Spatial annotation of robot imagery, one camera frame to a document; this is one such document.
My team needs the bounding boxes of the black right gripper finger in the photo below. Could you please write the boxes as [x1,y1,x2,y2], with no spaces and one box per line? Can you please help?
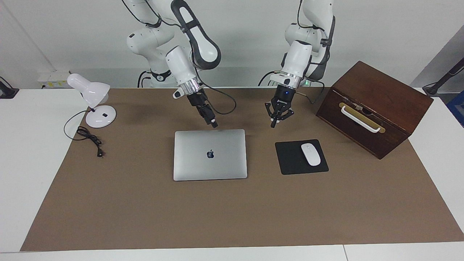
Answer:
[206,109,219,129]
[199,104,214,125]

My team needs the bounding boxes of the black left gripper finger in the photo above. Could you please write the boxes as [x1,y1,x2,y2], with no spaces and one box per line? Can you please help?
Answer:
[265,103,278,128]
[277,107,295,125]

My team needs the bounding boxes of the silver laptop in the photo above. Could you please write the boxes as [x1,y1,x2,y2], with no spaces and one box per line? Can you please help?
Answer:
[173,129,248,181]

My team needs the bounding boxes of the black mouse pad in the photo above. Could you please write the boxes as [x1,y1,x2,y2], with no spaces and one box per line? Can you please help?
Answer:
[275,139,329,175]

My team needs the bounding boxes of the white computer mouse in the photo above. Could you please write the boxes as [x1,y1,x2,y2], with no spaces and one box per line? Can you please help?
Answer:
[301,143,322,166]

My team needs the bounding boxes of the brown table mat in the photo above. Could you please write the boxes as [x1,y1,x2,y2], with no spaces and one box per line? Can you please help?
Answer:
[20,87,464,252]

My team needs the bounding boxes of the dark brown wooden box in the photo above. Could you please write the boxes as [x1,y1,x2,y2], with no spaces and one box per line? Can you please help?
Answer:
[316,61,434,160]

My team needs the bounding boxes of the white desk lamp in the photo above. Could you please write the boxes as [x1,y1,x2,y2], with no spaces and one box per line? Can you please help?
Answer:
[67,73,117,128]

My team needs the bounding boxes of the black tripod stand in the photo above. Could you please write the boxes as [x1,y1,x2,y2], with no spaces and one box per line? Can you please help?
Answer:
[422,57,464,96]

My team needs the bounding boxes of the blue bin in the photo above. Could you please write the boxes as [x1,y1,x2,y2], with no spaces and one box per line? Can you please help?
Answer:
[447,91,464,128]

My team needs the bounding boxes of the black left base cable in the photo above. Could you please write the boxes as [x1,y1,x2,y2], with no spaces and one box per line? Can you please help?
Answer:
[258,71,281,87]

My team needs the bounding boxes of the black base cable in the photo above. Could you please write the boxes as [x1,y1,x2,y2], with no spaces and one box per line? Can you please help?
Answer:
[137,70,152,88]
[258,71,281,87]

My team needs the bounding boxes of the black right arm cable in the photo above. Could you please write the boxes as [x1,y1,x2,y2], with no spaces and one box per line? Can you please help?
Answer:
[121,0,237,115]

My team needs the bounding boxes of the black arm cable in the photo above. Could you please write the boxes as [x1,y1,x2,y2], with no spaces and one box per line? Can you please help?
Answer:
[121,0,237,115]
[295,0,326,105]

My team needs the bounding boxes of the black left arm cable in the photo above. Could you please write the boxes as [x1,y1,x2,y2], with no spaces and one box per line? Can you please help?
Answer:
[295,0,326,105]

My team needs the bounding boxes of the black right base cable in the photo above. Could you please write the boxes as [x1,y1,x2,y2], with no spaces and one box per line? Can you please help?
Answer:
[137,70,152,88]

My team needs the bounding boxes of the white box handle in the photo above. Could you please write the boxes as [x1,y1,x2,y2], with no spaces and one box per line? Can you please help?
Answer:
[339,103,386,134]

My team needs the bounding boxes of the black lamp power cable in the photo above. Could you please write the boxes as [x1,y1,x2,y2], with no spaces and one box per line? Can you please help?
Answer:
[64,110,105,158]

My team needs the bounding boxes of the white wall power strip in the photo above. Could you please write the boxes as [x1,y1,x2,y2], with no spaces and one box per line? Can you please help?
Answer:
[38,71,70,89]

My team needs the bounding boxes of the black clamp mount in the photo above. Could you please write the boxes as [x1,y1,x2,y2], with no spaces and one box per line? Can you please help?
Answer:
[0,76,19,99]

